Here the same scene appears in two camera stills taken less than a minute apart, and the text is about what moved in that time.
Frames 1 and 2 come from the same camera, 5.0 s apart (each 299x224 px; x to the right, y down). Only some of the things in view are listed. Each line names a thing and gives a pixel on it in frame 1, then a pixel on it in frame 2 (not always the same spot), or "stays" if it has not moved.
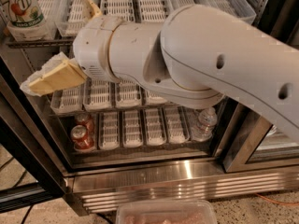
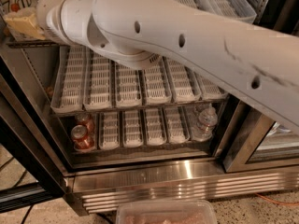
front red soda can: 81,137 stays
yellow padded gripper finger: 60,73 → 24,21
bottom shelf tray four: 154,128 stays
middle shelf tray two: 99,94 stays
